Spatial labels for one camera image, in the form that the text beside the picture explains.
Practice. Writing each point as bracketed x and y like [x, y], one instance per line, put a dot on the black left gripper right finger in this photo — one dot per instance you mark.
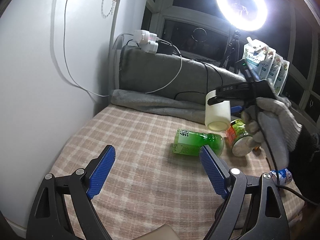
[217, 99]

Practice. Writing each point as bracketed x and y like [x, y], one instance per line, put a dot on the blue white small bottle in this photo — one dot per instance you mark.
[281, 177]

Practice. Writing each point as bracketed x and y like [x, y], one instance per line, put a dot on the white refill pouch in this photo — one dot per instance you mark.
[275, 69]
[255, 54]
[269, 62]
[281, 78]

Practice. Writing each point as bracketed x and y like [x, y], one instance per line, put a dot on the grey folded blanket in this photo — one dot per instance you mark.
[159, 105]

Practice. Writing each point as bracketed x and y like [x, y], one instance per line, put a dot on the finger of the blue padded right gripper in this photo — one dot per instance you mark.
[266, 217]

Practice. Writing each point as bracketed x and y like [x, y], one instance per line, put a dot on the green plastic bottle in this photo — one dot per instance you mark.
[189, 143]

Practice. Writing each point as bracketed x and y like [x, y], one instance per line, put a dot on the white plastic cup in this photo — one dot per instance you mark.
[218, 115]

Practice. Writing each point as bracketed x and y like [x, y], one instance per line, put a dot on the black ring light tripod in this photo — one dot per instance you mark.
[231, 56]

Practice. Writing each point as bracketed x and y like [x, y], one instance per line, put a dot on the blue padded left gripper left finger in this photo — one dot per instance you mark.
[49, 218]

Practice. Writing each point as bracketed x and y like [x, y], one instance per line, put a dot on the black power adapter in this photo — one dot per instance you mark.
[164, 48]

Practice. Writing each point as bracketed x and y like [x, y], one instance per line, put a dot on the bright ring light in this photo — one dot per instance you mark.
[246, 15]

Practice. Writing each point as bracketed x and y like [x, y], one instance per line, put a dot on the grey cushion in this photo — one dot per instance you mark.
[170, 76]

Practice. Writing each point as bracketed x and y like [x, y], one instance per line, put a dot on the white power strip with plugs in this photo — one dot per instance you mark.
[147, 41]

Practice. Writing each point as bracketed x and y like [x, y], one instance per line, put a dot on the grey knitted gloved hand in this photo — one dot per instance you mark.
[274, 128]

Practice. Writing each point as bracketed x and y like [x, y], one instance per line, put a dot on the orange green labelled jar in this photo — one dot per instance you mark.
[238, 138]

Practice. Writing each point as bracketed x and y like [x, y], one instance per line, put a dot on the white refill pouch front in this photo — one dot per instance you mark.
[255, 54]

